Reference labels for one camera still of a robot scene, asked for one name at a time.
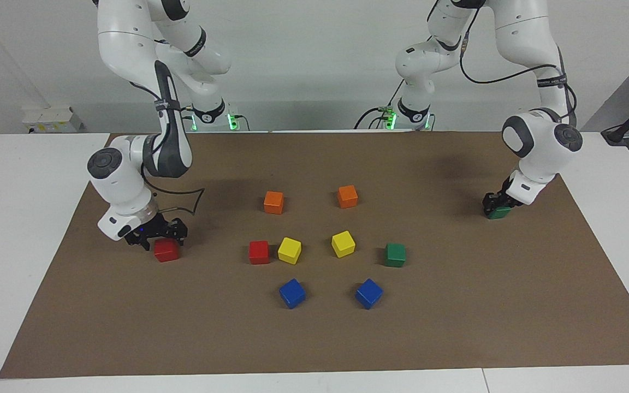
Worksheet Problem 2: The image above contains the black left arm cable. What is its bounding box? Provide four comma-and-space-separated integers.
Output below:
426, 0, 577, 129

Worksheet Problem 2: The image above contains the white power strip box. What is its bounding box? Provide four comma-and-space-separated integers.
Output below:
22, 106, 83, 133

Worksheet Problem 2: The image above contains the brown paper table mat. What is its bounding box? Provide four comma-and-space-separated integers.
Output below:
0, 130, 629, 379

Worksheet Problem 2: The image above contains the orange wooden cube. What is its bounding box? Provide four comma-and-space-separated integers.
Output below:
263, 191, 284, 215
337, 185, 359, 209

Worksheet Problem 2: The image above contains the red wooden cube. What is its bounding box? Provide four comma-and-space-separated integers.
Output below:
154, 239, 181, 263
248, 240, 271, 265

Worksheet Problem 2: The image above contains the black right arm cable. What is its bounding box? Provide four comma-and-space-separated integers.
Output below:
129, 33, 206, 216

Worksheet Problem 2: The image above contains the yellow wooden cube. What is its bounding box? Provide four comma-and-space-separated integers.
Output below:
331, 230, 357, 258
277, 237, 302, 265

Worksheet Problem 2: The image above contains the blue wooden cube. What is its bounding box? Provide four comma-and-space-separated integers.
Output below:
278, 278, 307, 310
355, 278, 384, 310

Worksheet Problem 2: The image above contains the black arm base cable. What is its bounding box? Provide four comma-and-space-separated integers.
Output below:
182, 104, 251, 132
354, 82, 405, 130

